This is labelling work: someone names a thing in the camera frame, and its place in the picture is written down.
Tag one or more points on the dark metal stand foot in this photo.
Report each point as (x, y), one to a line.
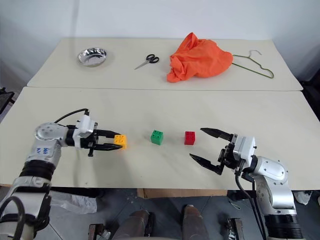
(235, 228)
(98, 231)

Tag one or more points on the dark rounded shape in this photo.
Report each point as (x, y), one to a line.
(135, 225)
(195, 222)

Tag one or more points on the crumpled clear plastic bag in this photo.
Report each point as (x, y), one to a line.
(72, 203)

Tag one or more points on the yellow toy brick cube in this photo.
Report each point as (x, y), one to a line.
(121, 141)

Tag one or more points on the green toy brick cube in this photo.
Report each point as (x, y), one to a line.
(157, 137)

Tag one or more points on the shiny metal bowl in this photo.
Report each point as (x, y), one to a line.
(91, 57)

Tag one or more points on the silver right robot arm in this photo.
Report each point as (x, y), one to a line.
(273, 180)

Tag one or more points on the crumpled orange cloth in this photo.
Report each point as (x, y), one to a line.
(200, 60)

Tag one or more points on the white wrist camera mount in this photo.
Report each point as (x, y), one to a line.
(85, 126)
(245, 148)

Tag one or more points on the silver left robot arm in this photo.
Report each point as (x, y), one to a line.
(42, 150)

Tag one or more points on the brown cardboard sheet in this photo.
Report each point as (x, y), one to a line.
(180, 193)

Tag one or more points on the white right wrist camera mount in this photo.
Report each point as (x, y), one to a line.
(245, 148)

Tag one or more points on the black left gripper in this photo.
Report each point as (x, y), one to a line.
(90, 143)

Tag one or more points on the small white plastic bag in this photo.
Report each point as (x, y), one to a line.
(302, 197)

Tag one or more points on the red toy brick cube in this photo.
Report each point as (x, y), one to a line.
(190, 138)

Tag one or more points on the black metal frame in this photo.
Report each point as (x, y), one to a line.
(5, 100)

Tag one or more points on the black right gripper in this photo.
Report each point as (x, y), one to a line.
(228, 157)

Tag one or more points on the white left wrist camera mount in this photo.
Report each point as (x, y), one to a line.
(85, 126)

